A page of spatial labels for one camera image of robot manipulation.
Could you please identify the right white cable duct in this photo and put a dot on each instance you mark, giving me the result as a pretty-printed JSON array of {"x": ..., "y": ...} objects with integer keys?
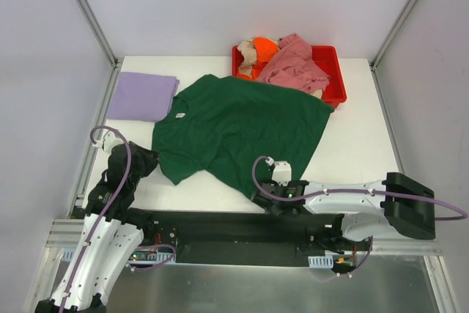
[{"x": 321, "y": 262}]

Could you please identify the aluminium frame post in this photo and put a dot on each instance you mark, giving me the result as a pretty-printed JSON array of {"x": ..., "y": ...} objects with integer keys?
[
  {"x": 400, "y": 21},
  {"x": 97, "y": 31}
]

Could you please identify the right aluminium frame post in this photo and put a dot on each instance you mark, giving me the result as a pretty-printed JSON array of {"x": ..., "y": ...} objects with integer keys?
[{"x": 400, "y": 21}]

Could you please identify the beige t shirt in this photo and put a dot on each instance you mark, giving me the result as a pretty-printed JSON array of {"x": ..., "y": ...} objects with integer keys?
[{"x": 249, "y": 54}]

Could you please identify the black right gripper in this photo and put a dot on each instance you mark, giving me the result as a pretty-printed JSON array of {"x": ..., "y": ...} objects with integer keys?
[{"x": 262, "y": 200}]

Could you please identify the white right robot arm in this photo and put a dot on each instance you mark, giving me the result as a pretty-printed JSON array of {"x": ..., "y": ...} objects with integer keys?
[{"x": 359, "y": 211}]

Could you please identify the pink t shirt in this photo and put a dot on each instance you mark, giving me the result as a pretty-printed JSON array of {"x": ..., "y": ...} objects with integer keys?
[{"x": 293, "y": 67}]

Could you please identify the front aluminium rail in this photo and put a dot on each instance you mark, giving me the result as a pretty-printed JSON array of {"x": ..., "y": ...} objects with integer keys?
[{"x": 65, "y": 233}]

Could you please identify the left aluminium frame post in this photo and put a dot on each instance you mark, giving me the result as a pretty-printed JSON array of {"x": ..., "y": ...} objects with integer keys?
[{"x": 97, "y": 31}]

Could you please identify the green t shirt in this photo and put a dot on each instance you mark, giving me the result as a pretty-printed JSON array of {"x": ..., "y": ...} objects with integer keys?
[{"x": 222, "y": 125}]

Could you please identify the red plastic bin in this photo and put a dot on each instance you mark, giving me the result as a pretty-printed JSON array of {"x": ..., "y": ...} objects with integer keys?
[{"x": 325, "y": 58}]

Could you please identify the white cable duct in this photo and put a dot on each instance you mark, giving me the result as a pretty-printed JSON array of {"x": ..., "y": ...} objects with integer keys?
[
  {"x": 321, "y": 262},
  {"x": 151, "y": 257}
]

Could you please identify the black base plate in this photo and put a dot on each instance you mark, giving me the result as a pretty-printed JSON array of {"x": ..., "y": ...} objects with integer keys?
[{"x": 252, "y": 239}]

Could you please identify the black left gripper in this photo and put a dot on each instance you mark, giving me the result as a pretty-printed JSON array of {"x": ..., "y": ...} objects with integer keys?
[{"x": 145, "y": 159}]

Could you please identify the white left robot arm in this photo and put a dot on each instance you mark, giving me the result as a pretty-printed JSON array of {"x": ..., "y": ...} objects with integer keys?
[{"x": 112, "y": 230}]

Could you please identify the orange t shirt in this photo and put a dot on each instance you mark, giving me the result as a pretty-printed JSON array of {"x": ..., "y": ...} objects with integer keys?
[{"x": 266, "y": 50}]

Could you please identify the left white cable duct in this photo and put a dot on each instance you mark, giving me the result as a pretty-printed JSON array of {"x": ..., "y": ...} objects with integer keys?
[{"x": 151, "y": 257}]

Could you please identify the folded lavender t shirt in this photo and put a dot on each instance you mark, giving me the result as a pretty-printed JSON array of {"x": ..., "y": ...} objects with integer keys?
[{"x": 142, "y": 97}]

